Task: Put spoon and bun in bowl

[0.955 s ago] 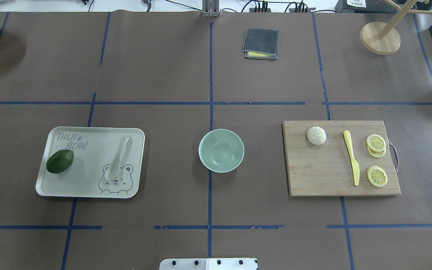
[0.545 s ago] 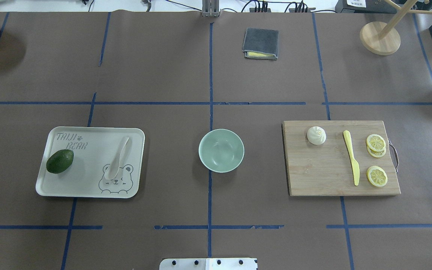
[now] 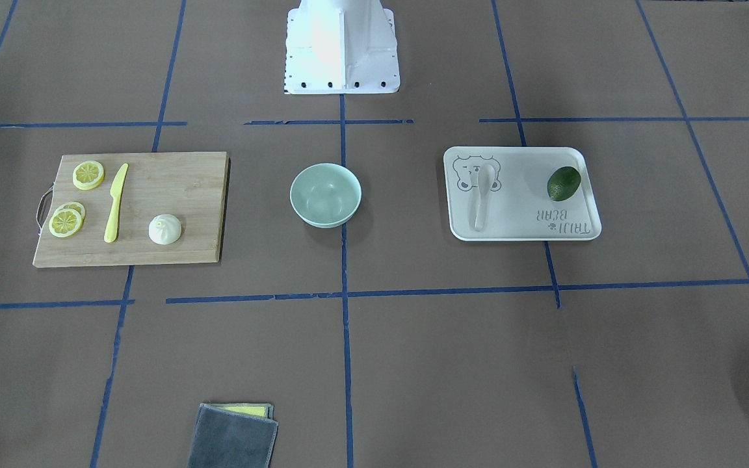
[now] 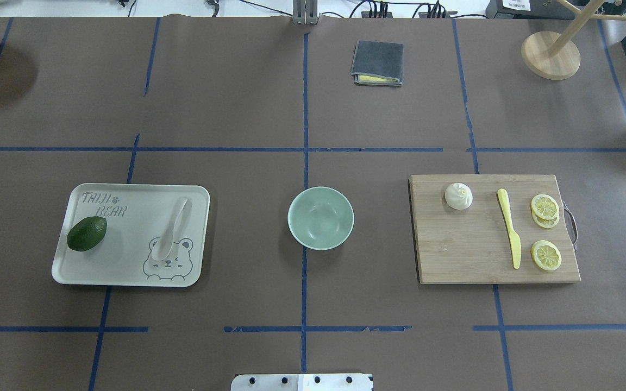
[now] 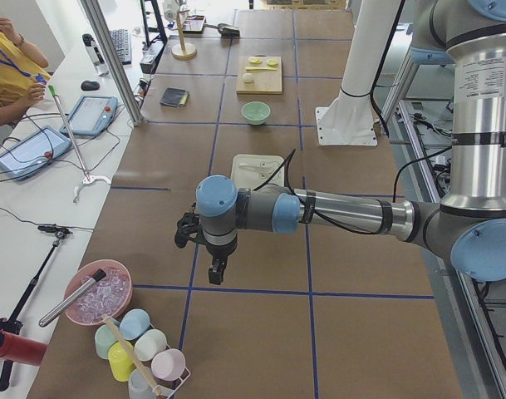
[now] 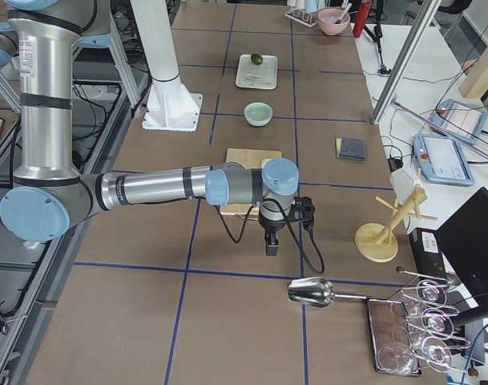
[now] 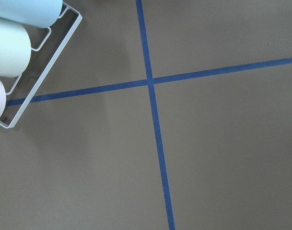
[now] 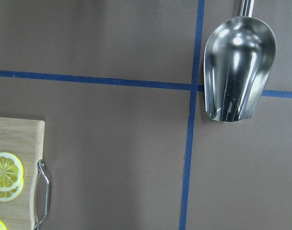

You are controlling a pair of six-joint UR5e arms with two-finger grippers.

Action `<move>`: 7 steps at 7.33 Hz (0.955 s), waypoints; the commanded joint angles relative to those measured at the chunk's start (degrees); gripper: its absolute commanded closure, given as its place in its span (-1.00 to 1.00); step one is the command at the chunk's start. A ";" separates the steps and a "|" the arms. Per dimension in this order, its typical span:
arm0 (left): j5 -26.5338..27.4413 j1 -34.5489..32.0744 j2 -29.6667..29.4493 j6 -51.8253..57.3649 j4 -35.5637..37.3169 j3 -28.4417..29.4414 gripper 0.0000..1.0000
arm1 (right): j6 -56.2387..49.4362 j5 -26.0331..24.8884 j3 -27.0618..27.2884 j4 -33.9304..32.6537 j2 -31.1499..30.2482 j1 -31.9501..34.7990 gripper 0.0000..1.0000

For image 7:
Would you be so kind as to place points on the light blue cup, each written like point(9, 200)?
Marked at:
point(38, 13)

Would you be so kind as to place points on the mint green cup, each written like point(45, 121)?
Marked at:
point(15, 49)

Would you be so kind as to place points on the white wire cup rack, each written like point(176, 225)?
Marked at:
point(46, 46)

